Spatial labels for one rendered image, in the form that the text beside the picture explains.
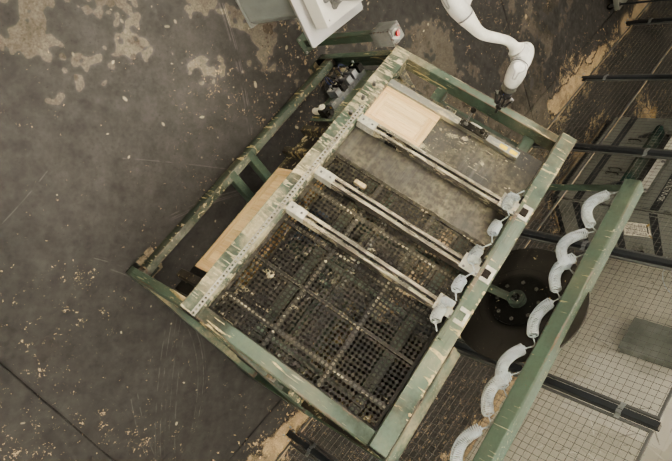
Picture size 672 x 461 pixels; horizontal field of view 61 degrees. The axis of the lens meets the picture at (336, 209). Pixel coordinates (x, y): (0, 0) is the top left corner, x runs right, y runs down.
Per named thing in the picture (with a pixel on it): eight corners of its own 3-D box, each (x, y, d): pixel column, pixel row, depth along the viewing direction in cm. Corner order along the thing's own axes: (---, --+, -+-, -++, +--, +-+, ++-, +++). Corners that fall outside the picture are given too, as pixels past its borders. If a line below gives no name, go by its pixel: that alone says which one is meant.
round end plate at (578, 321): (489, 233, 382) (610, 260, 323) (492, 238, 385) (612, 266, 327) (428, 330, 354) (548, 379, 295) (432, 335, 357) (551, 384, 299)
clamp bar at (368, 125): (363, 117, 366) (366, 95, 344) (527, 216, 341) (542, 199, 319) (354, 128, 362) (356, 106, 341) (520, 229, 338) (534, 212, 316)
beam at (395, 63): (395, 54, 395) (397, 44, 385) (409, 63, 393) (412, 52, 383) (183, 310, 317) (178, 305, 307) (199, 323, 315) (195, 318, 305)
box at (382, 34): (377, 22, 379) (397, 19, 366) (385, 37, 386) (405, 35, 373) (367, 33, 375) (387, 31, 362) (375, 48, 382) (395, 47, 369)
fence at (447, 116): (391, 82, 378) (391, 78, 375) (518, 155, 359) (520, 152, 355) (387, 87, 377) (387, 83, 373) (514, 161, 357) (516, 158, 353)
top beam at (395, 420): (557, 139, 364) (563, 131, 355) (571, 147, 362) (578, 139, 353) (366, 446, 286) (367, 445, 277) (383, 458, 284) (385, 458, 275)
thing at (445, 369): (345, 298, 372) (450, 341, 310) (356, 311, 381) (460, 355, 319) (281, 390, 348) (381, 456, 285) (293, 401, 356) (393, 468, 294)
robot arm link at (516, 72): (517, 92, 327) (524, 76, 332) (526, 75, 313) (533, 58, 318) (499, 85, 329) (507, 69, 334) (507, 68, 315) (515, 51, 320)
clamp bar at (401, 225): (321, 168, 350) (322, 148, 328) (491, 276, 325) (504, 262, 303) (312, 180, 346) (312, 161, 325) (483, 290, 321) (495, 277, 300)
